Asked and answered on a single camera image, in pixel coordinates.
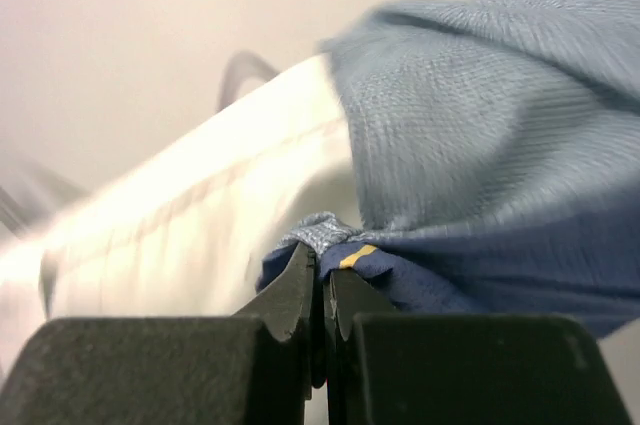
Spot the blue patterned pillowcase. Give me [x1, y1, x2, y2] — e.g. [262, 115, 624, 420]
[259, 0, 639, 337]

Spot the white pillow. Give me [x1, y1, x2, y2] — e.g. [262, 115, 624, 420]
[0, 52, 366, 425]

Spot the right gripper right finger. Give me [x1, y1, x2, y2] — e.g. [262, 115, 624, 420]
[324, 270, 630, 425]

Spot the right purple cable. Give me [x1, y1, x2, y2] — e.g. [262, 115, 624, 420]
[214, 49, 281, 116]

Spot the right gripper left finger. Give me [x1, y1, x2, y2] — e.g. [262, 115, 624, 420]
[1, 245, 315, 424]

